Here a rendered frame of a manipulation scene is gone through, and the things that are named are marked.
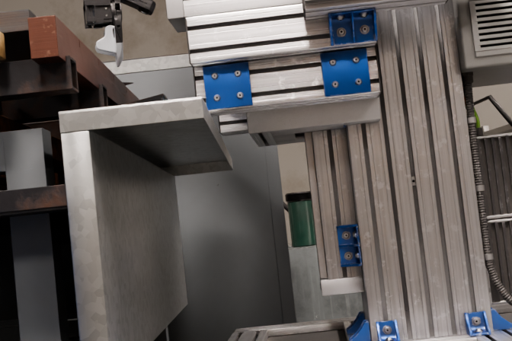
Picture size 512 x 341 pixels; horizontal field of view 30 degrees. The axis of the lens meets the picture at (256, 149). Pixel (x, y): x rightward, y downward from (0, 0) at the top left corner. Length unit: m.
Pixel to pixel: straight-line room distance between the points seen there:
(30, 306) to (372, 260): 0.79
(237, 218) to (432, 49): 1.15
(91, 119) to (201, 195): 1.66
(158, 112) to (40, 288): 0.33
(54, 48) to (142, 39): 4.25
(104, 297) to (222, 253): 1.66
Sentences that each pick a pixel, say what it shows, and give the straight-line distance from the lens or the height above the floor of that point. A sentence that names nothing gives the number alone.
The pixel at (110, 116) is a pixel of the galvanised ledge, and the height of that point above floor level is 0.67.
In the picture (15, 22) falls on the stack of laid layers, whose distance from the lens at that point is 1.46.
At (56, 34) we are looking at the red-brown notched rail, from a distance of 1.41.
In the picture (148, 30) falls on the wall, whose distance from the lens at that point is 5.65.
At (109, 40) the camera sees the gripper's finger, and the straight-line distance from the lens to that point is 2.19.
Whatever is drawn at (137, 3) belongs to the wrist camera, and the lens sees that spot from 2.21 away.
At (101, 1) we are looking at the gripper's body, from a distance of 2.19.
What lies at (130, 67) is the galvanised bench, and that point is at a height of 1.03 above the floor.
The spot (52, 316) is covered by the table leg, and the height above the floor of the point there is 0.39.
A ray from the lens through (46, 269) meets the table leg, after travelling 1.47.
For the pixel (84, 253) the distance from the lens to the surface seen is 1.34.
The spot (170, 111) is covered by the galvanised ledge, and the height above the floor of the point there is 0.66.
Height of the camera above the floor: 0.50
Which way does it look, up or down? 4 degrees up
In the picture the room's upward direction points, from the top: 6 degrees counter-clockwise
